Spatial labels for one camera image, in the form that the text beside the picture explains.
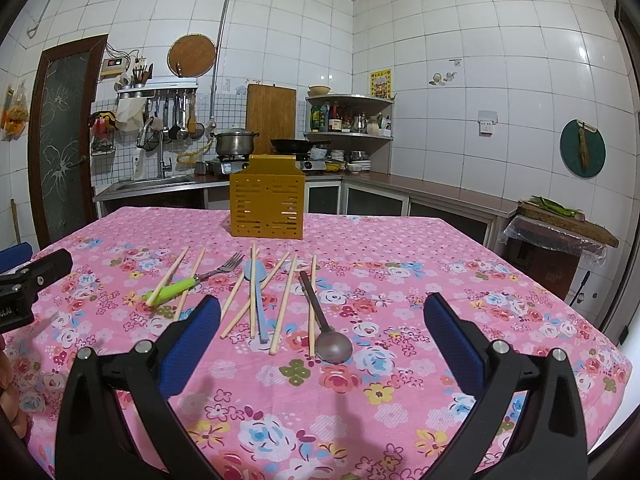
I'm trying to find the kitchen counter cabinets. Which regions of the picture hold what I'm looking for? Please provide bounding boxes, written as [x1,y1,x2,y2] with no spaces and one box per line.
[93,172,518,254]

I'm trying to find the person's left hand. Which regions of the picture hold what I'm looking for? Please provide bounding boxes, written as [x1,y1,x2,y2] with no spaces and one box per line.
[0,339,29,440]

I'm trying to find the steel sink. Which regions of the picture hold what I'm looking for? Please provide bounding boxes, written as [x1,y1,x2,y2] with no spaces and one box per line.
[104,176,194,193]

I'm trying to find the wooden chopstick long diagonal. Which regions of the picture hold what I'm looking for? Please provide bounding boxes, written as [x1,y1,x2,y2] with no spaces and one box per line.
[220,252,290,339]

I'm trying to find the wooden chopstick diagonal centre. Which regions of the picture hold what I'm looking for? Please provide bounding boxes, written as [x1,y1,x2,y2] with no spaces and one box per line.
[220,258,252,321]

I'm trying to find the dark wooden door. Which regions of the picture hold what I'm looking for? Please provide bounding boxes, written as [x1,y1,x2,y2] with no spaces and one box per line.
[27,35,107,248]

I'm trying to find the side table with vegetables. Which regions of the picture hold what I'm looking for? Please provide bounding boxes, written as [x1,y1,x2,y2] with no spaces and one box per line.
[500,195,620,299]

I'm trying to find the hanging utensil rack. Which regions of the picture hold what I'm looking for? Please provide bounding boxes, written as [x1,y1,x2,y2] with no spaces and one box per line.
[115,76,205,151]

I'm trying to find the dark metal spoon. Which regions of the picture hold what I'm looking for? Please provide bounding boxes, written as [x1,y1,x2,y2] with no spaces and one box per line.
[299,271,352,364]

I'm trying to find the light blue spatula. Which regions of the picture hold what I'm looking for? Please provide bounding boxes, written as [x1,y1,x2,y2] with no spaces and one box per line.
[254,259,269,344]

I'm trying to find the pink floral tablecloth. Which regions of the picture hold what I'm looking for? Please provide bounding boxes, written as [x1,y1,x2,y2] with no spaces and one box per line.
[1,207,632,479]

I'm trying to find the gas stove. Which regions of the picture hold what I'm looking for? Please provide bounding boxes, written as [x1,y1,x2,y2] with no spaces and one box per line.
[206,155,326,177]

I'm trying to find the steel cooking pot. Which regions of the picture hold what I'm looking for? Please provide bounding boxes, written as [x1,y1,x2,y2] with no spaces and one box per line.
[215,128,259,157]

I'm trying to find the yellow perforated utensil holder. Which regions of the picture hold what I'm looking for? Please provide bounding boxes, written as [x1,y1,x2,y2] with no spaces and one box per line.
[230,167,306,240]

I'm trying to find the round woven tray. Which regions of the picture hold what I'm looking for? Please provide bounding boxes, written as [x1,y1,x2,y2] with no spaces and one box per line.
[167,34,217,78]

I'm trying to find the black wok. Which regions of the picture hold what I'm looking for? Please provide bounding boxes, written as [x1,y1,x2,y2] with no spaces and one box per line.
[270,139,329,156]

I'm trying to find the wooden cutting board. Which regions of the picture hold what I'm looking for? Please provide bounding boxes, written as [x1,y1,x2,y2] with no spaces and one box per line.
[245,84,296,155]

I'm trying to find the corner shelf with bottles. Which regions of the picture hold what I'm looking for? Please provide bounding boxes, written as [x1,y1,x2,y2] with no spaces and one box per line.
[299,84,395,174]

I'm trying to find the green handled fork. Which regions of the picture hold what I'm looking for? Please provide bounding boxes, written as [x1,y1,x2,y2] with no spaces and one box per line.
[143,252,244,307]

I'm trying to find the green round wall board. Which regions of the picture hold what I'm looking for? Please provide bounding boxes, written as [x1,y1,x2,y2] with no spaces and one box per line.
[560,119,606,179]

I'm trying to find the white wall socket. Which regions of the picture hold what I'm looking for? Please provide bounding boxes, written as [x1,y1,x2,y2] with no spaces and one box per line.
[477,110,498,136]

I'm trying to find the yellow wall poster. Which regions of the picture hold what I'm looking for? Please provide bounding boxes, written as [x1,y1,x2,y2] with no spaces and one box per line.
[370,68,392,100]

